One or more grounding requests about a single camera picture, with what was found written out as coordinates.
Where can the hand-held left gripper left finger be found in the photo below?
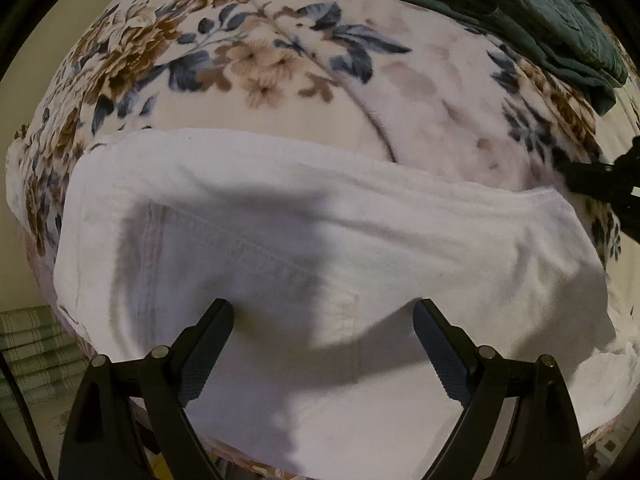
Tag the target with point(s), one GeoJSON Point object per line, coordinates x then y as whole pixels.
{"type": "Point", "coordinates": [202, 355]}

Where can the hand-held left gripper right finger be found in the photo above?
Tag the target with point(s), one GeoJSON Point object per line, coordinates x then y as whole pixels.
{"type": "Point", "coordinates": [440, 355]}

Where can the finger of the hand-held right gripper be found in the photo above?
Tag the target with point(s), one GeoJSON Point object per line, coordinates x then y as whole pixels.
{"type": "Point", "coordinates": [595, 180]}

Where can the white pants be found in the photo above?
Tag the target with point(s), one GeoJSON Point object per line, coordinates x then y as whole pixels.
{"type": "Point", "coordinates": [310, 240]}

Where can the green striped cloth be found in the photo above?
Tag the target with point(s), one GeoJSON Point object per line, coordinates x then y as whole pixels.
{"type": "Point", "coordinates": [30, 355]}

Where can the dark green folded cloth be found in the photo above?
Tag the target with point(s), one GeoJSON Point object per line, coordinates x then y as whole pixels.
{"type": "Point", "coordinates": [530, 10]}

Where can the floral printed blanket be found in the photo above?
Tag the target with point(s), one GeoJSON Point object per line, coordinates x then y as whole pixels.
{"type": "Point", "coordinates": [280, 65]}

